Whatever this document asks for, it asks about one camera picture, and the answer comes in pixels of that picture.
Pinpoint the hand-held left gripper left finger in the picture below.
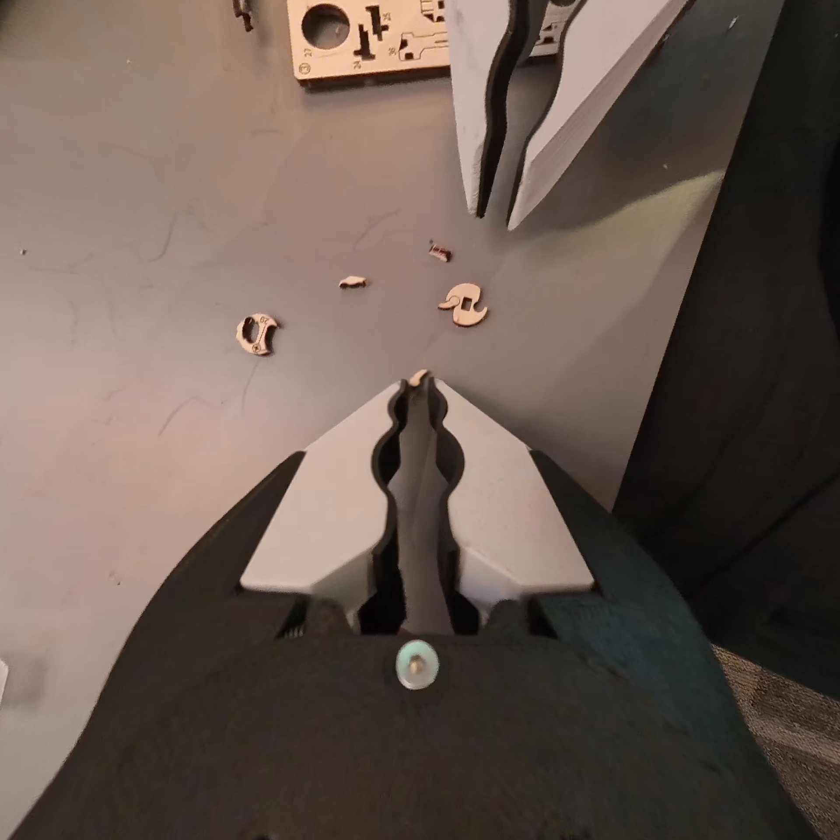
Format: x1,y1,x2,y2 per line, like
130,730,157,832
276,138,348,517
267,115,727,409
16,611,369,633
239,379,408,634

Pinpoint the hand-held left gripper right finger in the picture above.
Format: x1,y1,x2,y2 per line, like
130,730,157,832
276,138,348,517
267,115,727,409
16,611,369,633
428,377,597,627

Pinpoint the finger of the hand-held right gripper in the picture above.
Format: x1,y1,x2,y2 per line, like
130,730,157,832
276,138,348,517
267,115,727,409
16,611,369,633
507,0,697,232
446,0,531,219

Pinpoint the wooden hub disc part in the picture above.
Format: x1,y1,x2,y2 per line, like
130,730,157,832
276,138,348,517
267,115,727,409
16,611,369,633
437,283,490,329

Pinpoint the punched wooden parts sheet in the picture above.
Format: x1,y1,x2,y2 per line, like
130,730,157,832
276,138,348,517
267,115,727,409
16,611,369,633
289,0,567,88

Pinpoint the round wooden clip part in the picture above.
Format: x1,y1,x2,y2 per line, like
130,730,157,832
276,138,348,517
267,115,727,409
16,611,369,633
235,312,282,357

